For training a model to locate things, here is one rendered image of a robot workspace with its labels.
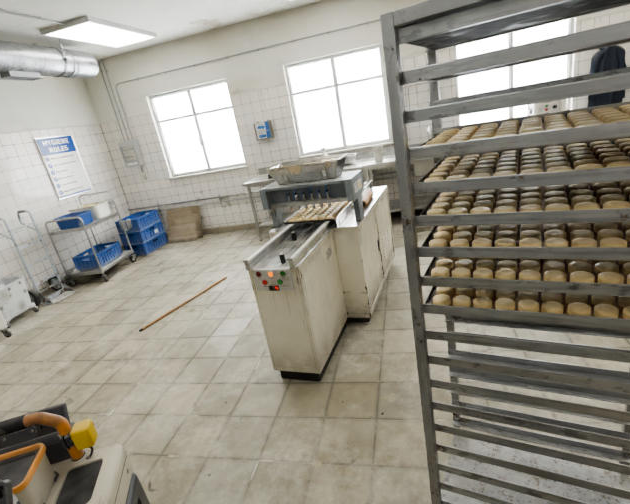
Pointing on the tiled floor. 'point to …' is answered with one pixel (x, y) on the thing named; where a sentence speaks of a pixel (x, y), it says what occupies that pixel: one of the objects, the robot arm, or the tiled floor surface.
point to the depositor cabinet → (363, 255)
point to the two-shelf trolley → (91, 244)
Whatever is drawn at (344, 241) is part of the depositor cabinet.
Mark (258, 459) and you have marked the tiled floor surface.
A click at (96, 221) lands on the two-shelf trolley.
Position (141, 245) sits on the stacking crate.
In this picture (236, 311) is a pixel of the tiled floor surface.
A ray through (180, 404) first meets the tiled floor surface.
